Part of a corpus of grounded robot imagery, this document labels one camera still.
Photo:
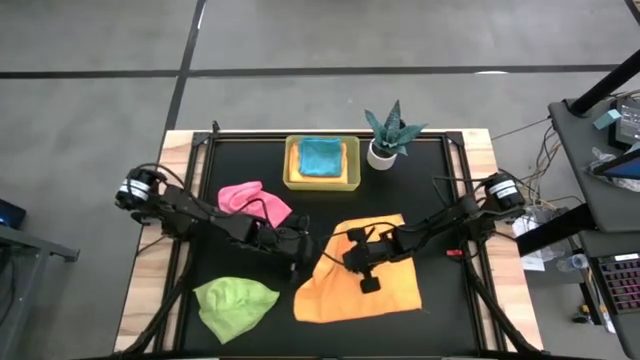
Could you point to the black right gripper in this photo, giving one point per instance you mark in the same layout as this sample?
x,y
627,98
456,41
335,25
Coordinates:
x,y
372,252

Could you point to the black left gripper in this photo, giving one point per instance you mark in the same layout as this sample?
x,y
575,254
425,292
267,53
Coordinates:
x,y
292,245

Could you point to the pink microfiber towel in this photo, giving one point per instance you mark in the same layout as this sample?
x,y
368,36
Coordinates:
x,y
250,197

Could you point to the blue microfiber towel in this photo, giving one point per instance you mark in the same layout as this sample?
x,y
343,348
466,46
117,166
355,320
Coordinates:
x,y
320,157

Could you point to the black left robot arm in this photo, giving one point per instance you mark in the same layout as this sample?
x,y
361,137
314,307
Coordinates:
x,y
190,210

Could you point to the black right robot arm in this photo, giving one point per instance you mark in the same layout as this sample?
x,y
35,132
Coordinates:
x,y
450,215

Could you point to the green microfiber towel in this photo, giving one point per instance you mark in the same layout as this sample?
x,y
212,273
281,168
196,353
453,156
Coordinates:
x,y
235,307

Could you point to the red clip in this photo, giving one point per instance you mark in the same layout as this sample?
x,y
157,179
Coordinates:
x,y
454,253

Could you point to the yellow plastic bin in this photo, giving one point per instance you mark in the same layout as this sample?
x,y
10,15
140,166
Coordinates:
x,y
353,165

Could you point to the artificial plant in white pot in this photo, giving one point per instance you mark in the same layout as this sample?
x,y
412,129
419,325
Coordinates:
x,y
381,157

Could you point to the white paper sheet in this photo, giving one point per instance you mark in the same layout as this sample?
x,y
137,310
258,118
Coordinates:
x,y
532,263

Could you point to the clear plastic bottle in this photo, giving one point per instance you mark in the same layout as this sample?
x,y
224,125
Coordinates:
x,y
575,262

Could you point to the dark grey side desk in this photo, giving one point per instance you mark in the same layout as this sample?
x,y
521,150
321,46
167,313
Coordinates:
x,y
575,150

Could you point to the backlit keyboard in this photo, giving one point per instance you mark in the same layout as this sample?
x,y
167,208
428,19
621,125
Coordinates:
x,y
622,285

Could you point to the tablet with blue screen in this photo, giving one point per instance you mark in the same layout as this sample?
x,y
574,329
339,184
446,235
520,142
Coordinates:
x,y
625,167

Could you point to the teal box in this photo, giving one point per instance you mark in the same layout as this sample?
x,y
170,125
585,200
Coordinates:
x,y
607,119

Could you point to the blue-lit black device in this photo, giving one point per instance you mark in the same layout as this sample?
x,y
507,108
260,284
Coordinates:
x,y
10,215

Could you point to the black electronic device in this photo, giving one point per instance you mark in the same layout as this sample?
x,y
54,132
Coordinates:
x,y
627,125

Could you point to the black pole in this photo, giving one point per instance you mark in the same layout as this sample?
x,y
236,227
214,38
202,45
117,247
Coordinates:
x,y
605,85

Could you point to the black aluminium table frame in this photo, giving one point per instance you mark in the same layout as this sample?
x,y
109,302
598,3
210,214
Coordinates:
x,y
240,135

